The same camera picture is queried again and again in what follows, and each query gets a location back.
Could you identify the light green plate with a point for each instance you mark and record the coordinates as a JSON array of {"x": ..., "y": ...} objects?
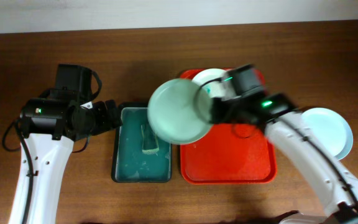
[{"x": 179, "y": 111}]

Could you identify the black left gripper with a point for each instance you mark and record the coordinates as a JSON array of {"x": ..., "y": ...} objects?
[{"x": 100, "y": 109}]

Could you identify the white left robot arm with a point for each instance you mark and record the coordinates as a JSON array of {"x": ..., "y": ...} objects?
[{"x": 48, "y": 127}]

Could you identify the yellow green sponge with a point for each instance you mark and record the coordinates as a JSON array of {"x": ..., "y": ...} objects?
[{"x": 149, "y": 140}]

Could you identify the red plastic tray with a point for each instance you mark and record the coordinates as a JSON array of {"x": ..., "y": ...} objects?
[{"x": 229, "y": 154}]

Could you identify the white plate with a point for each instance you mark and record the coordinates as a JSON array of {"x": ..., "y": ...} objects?
[{"x": 214, "y": 89}]

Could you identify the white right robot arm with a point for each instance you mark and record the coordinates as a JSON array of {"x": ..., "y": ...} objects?
[{"x": 336, "y": 187}]

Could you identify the light blue plate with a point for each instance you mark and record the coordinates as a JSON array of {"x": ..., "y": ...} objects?
[{"x": 331, "y": 129}]

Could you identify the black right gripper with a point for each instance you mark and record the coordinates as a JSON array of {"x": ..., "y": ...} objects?
[{"x": 216, "y": 116}]

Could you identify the black water tray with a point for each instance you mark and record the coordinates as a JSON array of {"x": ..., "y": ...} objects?
[{"x": 129, "y": 164}]

